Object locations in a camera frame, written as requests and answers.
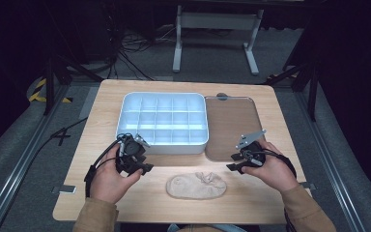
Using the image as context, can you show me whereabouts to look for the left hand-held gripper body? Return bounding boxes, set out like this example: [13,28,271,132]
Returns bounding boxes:
[115,132,151,172]

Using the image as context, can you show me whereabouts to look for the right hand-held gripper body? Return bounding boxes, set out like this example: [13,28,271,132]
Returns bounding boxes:
[235,129,269,168]

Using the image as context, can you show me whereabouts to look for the white compartment storage box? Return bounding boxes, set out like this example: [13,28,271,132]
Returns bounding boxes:
[115,91,210,156]

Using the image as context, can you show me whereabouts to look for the beige sock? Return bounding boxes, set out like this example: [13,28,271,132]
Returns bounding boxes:
[165,171,228,201]

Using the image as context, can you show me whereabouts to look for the person's right hand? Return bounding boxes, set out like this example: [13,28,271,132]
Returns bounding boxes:
[241,139,301,193]

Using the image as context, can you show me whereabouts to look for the person's left hand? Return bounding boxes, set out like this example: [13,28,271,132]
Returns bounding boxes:
[90,144,145,205]

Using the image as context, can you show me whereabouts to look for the brown flat tray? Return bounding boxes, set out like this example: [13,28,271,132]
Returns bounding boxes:
[204,95,267,162]

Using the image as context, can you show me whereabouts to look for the person's blue jeans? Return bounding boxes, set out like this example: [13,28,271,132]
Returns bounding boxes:
[166,222,249,232]

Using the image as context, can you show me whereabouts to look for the black metal stand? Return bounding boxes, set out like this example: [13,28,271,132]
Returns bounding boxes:
[264,59,321,123]
[43,52,104,117]

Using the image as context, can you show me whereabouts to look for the yellow black hazard tape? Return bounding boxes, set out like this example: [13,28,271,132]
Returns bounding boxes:
[27,77,74,104]

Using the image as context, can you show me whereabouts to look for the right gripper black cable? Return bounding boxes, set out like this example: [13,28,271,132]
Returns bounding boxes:
[260,148,299,179]

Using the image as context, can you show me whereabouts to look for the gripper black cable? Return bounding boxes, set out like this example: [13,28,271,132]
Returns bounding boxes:
[260,148,299,179]
[83,137,124,199]

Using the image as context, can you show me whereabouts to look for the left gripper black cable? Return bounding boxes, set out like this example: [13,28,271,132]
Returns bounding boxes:
[83,137,124,199]

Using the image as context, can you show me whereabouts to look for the black floor cable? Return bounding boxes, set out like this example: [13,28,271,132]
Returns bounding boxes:
[28,117,89,168]

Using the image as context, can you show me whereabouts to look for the aluminium floor rail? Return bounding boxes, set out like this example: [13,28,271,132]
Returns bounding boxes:
[0,84,71,232]
[294,90,370,232]

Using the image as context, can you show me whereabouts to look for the tangle of floor cables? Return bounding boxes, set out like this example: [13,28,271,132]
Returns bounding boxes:
[107,23,177,81]

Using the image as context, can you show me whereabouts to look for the white metal stand frame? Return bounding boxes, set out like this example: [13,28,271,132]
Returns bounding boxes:
[172,4,266,77]

